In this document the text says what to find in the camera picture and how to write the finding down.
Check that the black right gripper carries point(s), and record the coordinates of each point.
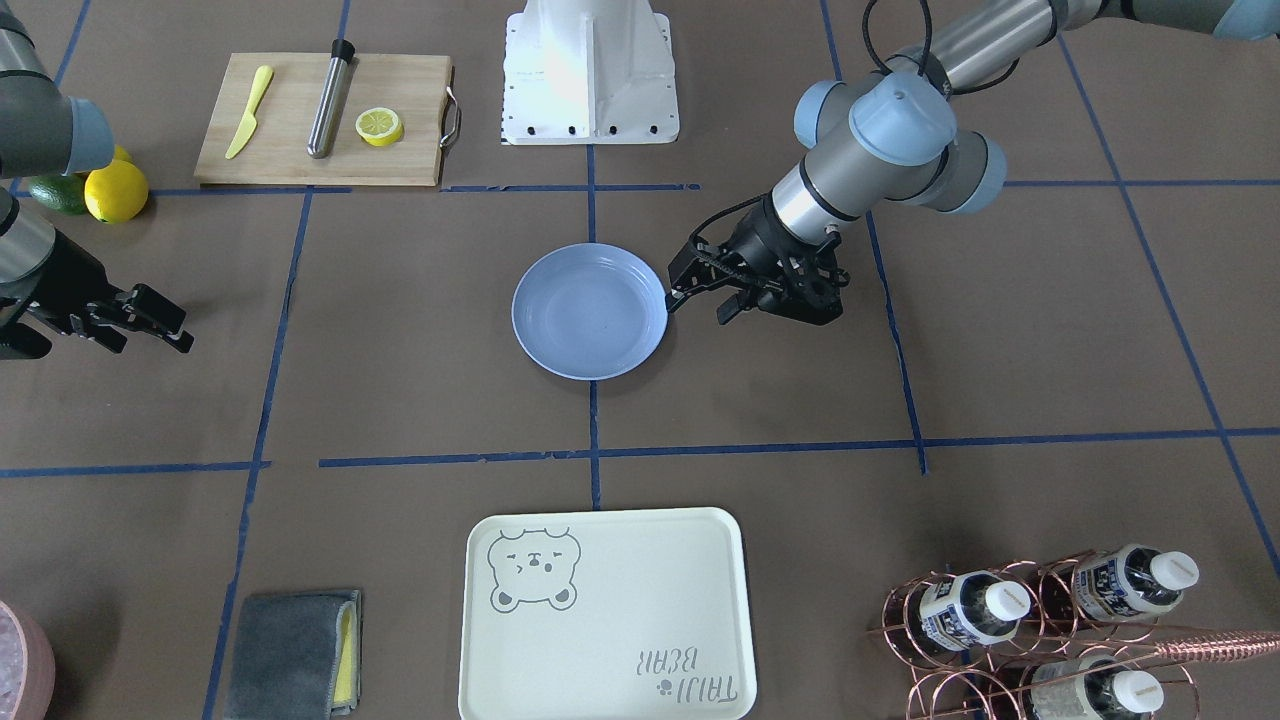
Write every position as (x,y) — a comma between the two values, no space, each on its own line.
(60,283)

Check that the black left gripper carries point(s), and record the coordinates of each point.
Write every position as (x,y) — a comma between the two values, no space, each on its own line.
(762,243)

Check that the blue plastic plate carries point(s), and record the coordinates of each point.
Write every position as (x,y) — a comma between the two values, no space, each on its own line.
(589,312)

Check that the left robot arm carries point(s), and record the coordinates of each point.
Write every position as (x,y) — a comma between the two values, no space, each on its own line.
(893,136)

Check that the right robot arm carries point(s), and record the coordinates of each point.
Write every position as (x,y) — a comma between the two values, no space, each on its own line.
(44,132)

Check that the large yellow lemon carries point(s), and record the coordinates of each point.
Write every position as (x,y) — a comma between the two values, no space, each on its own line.
(116,193)

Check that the green lime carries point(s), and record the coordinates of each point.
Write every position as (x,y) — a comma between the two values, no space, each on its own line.
(64,194)

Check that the steel cylinder tool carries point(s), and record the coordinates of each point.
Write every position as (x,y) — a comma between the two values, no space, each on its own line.
(327,114)

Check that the yellow plastic knife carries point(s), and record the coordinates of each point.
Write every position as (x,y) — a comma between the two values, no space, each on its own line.
(248,122)

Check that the lemon half slice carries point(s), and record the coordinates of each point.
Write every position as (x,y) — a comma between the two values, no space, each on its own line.
(379,127)

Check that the cream bear serving tray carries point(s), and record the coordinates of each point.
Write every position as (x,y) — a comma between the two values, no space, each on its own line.
(630,614)

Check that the grey folded cloth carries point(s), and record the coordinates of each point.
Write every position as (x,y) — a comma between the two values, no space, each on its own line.
(297,656)

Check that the pink bowl of ice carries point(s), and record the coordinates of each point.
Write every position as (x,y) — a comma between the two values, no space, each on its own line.
(27,666)

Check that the dark tea bottle middle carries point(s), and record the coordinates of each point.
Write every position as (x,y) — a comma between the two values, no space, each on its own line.
(973,609)

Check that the dark tea bottle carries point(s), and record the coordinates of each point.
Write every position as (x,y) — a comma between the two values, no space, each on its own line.
(1102,691)
(973,609)
(1136,582)

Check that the dark tea bottle rear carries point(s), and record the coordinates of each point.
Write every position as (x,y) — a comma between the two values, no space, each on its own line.
(1102,691)

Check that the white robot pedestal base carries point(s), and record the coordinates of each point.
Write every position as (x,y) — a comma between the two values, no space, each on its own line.
(589,73)

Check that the copper wire bottle rack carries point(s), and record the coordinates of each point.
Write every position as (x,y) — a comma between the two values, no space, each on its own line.
(990,682)

